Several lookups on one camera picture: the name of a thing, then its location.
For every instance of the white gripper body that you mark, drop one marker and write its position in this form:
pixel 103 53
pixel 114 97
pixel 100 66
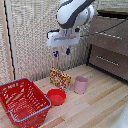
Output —
pixel 62 37

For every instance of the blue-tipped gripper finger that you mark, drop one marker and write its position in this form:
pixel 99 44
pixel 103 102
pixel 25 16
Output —
pixel 55 52
pixel 68 51

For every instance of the colourful snack box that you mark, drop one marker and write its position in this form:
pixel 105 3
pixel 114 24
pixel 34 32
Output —
pixel 60 78

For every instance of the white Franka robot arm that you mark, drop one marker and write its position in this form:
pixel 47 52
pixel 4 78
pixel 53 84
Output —
pixel 74 12

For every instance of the pink plastic cup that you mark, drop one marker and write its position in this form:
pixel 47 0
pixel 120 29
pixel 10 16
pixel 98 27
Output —
pixel 80 84

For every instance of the brown wooden drawer cabinet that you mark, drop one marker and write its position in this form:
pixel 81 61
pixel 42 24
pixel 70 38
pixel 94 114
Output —
pixel 109 43

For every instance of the red plastic bowl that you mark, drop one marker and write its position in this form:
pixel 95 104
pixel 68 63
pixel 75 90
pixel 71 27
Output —
pixel 56 96

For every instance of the red plastic shopping basket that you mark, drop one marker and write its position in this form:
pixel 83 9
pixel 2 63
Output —
pixel 24 102

